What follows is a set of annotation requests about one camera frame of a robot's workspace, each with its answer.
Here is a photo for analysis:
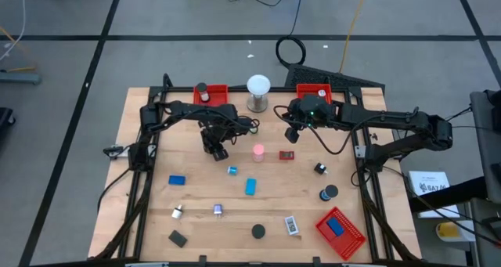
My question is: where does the pink hourglass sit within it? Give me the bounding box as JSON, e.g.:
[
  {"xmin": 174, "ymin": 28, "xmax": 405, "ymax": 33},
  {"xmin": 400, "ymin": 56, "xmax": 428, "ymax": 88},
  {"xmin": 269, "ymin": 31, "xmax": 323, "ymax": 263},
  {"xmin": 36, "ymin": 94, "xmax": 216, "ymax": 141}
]
[{"xmin": 251, "ymin": 143, "xmax": 266, "ymax": 163}]

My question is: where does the black capped white sand hourglass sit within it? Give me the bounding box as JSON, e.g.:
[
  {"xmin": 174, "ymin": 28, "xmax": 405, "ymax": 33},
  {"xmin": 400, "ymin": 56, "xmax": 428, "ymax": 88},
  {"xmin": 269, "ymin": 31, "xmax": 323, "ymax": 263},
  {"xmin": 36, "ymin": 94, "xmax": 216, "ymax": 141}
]
[{"xmin": 195, "ymin": 81, "xmax": 211, "ymax": 103}]

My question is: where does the white small digital clock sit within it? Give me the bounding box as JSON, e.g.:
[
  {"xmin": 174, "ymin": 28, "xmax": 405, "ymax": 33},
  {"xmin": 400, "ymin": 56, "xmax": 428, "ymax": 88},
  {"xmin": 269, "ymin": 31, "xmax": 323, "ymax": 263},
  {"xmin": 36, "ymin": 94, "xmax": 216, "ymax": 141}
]
[{"xmin": 283, "ymin": 215, "xmax": 300, "ymax": 236}]

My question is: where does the small red plastic basket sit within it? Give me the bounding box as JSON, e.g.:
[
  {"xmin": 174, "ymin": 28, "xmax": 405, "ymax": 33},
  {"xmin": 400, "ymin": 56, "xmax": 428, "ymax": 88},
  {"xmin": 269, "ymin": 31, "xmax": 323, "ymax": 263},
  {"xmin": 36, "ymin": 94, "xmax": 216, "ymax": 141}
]
[
  {"xmin": 193, "ymin": 83, "xmax": 229, "ymax": 106},
  {"xmin": 296, "ymin": 83, "xmax": 333, "ymax": 103}
]

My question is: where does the white lamp steel base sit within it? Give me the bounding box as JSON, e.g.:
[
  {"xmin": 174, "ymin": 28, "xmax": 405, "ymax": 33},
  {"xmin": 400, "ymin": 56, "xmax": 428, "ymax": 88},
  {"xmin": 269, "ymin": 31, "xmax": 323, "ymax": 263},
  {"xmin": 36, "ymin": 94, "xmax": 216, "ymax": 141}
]
[{"xmin": 246, "ymin": 74, "xmax": 272, "ymax": 114}]

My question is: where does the black perforated floor mat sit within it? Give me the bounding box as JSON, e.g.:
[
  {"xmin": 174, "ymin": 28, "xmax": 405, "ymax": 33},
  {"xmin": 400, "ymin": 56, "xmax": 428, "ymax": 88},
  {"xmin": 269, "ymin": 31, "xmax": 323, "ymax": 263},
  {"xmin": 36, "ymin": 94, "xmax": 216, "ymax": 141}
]
[{"xmin": 283, "ymin": 63, "xmax": 387, "ymax": 91}]

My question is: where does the black rectangular box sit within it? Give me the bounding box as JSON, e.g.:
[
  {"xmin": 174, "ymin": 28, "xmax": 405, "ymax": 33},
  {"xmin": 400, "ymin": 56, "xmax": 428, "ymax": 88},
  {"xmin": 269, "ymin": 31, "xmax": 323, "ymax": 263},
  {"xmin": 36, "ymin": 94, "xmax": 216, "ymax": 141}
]
[{"xmin": 168, "ymin": 229, "xmax": 189, "ymax": 248}]

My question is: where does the large red perforated basket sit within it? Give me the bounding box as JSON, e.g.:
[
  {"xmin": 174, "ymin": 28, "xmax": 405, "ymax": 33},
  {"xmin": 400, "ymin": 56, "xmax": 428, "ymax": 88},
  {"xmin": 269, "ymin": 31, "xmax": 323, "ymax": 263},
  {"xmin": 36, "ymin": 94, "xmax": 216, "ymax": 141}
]
[{"xmin": 315, "ymin": 206, "xmax": 367, "ymax": 262}]

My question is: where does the white printed cardboard box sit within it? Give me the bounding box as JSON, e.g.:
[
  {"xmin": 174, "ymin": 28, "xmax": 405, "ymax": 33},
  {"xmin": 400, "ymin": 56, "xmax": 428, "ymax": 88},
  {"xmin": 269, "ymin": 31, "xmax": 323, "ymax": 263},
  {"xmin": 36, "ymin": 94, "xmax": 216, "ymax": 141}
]
[{"xmin": 407, "ymin": 170, "xmax": 461, "ymax": 219}]

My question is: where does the black metal beam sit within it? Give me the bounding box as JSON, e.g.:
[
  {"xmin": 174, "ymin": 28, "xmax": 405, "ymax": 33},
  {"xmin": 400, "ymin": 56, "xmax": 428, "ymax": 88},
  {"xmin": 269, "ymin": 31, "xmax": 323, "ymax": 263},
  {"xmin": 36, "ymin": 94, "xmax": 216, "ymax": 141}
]
[{"xmin": 409, "ymin": 175, "xmax": 490, "ymax": 214}]

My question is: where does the yellow white plastic object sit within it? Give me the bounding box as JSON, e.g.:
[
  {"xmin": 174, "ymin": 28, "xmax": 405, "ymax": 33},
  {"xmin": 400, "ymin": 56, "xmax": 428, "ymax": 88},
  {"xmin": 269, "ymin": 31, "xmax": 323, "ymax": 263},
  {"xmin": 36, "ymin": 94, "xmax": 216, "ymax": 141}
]
[{"xmin": 435, "ymin": 221, "xmax": 477, "ymax": 244}]

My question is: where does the grey side cart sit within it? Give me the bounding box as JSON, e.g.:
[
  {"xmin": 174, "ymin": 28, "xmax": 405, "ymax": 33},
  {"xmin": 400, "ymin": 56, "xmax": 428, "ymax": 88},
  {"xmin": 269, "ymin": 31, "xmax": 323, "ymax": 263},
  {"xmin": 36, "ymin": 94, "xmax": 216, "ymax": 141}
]
[{"xmin": 469, "ymin": 89, "xmax": 501, "ymax": 205}]

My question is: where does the grey metal floor bar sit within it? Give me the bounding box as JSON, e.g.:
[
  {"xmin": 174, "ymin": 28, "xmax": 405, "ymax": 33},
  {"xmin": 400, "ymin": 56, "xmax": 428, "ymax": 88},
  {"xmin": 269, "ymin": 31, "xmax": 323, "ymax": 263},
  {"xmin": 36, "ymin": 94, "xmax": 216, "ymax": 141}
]
[{"xmin": 0, "ymin": 70, "xmax": 42, "ymax": 86}]

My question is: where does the black floor object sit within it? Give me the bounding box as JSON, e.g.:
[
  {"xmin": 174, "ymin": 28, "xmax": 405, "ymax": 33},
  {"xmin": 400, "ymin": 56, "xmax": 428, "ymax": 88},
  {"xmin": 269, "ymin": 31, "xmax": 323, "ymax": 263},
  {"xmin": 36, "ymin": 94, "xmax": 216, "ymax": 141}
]
[{"xmin": 0, "ymin": 106, "xmax": 16, "ymax": 137}]

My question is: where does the black aluminium table frame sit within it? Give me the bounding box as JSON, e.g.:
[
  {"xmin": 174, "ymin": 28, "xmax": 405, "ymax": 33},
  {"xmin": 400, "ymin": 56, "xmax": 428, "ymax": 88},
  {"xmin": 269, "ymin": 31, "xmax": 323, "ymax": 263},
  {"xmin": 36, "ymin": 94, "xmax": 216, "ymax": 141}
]
[{"xmin": 92, "ymin": 73, "xmax": 422, "ymax": 266}]

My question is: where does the black coiled cable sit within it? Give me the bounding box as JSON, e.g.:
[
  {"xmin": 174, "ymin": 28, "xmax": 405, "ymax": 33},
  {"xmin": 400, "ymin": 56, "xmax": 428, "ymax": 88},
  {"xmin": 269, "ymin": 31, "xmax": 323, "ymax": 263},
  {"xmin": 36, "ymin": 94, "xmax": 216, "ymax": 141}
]
[{"xmin": 275, "ymin": 0, "xmax": 307, "ymax": 69}]

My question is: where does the yellow hanging cable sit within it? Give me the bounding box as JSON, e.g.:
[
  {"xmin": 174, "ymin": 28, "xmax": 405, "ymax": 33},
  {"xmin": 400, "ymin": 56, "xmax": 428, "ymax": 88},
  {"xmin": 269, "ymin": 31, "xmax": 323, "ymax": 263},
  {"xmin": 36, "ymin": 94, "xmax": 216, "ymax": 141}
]
[{"xmin": 338, "ymin": 0, "xmax": 371, "ymax": 74}]

